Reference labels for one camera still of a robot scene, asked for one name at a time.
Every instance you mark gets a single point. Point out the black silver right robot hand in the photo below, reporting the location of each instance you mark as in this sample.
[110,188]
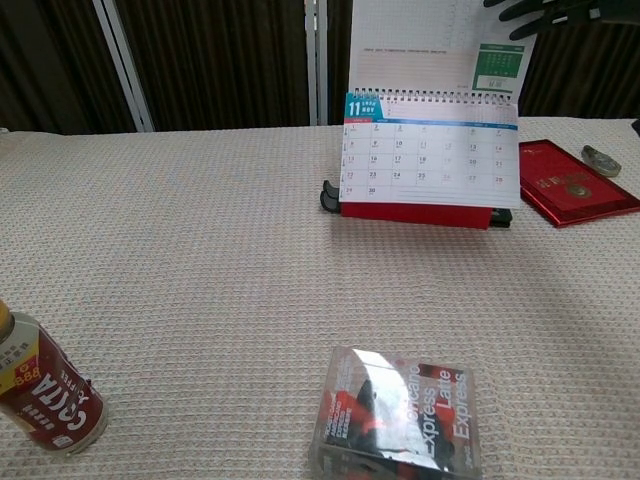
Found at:
[575,10]

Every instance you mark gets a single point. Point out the spiral desk calendar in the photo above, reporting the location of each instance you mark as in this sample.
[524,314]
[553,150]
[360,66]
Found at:
[430,160]

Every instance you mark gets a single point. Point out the small oval grey gadget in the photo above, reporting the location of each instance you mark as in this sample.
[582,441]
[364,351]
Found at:
[602,162]

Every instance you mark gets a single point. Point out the red gift box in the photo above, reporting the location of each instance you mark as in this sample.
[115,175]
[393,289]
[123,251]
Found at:
[565,185]

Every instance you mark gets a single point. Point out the clear coffee capsule box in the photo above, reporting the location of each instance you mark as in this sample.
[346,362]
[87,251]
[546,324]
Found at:
[395,420]

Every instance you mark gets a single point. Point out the beige woven tablecloth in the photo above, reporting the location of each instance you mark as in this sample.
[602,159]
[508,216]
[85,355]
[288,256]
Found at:
[200,260]

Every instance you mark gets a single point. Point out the red Costa coffee bottle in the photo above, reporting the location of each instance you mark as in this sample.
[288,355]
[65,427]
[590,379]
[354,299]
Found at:
[50,395]

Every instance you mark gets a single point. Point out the black folding screen white frame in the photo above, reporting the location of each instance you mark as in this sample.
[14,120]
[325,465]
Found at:
[225,60]

